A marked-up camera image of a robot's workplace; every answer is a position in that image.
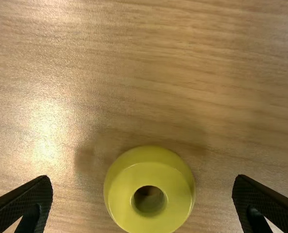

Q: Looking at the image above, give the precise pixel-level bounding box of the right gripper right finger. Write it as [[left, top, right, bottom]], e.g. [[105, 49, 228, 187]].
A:
[[231, 174, 288, 233]]

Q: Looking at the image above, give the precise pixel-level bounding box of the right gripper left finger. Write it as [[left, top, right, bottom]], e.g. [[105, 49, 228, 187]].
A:
[[0, 175, 53, 233]]

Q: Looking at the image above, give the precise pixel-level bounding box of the yellow ring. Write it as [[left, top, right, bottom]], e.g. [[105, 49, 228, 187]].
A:
[[103, 145, 196, 233]]

